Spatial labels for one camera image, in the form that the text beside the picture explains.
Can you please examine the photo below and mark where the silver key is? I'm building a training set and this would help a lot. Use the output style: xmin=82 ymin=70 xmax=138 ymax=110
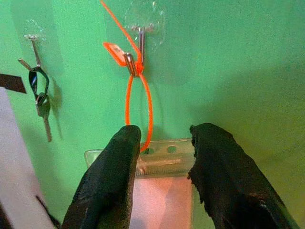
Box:
xmin=35 ymin=92 xmax=53 ymax=143

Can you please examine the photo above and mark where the clear adhesive metal wall hook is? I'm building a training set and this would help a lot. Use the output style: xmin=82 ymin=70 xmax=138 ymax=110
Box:
xmin=122 ymin=1 xmax=167 ymax=77
xmin=18 ymin=19 xmax=47 ymax=72

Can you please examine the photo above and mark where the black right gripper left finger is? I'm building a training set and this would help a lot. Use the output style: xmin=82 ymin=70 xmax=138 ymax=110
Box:
xmin=61 ymin=125 xmax=142 ymax=229

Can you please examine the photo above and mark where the black key strap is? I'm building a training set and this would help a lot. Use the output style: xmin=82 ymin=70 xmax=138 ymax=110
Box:
xmin=28 ymin=66 xmax=51 ymax=101

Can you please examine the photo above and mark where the orange loop cord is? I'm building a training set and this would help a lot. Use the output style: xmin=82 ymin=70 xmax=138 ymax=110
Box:
xmin=100 ymin=0 xmax=153 ymax=153

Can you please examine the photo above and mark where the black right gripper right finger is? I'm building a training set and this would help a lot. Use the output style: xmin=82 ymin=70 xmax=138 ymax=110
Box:
xmin=187 ymin=122 xmax=301 ymax=229

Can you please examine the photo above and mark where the clear badge holder pink card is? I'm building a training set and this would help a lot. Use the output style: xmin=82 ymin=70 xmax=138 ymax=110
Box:
xmin=84 ymin=138 xmax=195 ymax=229

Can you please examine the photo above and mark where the black tape strip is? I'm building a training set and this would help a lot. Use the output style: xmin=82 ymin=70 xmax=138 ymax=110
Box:
xmin=0 ymin=73 xmax=27 ymax=94

